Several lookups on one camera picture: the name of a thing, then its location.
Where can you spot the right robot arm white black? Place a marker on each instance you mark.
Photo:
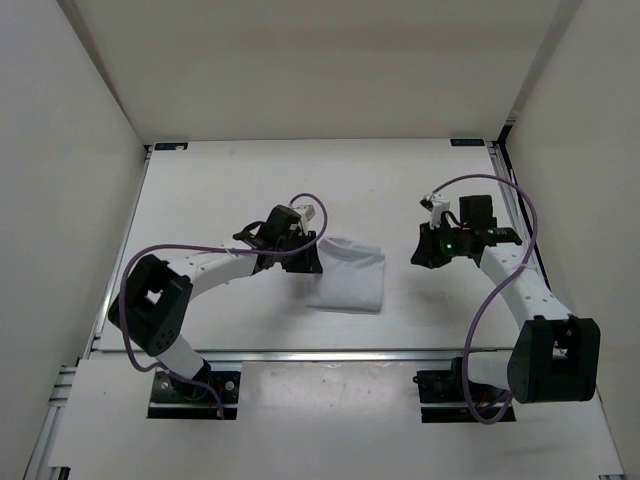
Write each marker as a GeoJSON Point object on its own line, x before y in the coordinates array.
{"type": "Point", "coordinates": [555, 357]}

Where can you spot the white skirt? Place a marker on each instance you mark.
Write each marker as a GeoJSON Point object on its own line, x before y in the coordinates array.
{"type": "Point", "coordinates": [352, 277]}

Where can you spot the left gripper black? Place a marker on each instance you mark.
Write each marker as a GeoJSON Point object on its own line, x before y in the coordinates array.
{"type": "Point", "coordinates": [309, 262]}

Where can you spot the white front cover board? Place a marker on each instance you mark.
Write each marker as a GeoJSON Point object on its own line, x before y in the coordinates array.
{"type": "Point", "coordinates": [316, 421]}

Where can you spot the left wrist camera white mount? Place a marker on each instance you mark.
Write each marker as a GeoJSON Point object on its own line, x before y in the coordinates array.
{"type": "Point", "coordinates": [306, 212]}

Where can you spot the right blue corner sticker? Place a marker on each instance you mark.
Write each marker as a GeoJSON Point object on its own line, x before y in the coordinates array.
{"type": "Point", "coordinates": [463, 142]}

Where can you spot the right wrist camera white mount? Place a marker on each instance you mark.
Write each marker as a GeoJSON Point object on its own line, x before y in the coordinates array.
{"type": "Point", "coordinates": [437, 206]}

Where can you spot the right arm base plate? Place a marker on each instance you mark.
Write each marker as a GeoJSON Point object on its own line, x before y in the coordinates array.
{"type": "Point", "coordinates": [442, 400]}

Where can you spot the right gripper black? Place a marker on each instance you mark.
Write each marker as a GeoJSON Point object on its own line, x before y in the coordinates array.
{"type": "Point", "coordinates": [426, 254]}

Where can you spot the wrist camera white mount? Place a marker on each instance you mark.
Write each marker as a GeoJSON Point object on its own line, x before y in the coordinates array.
{"type": "Point", "coordinates": [437, 206]}
{"type": "Point", "coordinates": [306, 212]}

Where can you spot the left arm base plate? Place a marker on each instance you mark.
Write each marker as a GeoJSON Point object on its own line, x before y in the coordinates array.
{"type": "Point", "coordinates": [170, 399]}

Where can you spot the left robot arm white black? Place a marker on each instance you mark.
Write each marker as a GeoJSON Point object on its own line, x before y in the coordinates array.
{"type": "Point", "coordinates": [155, 293]}

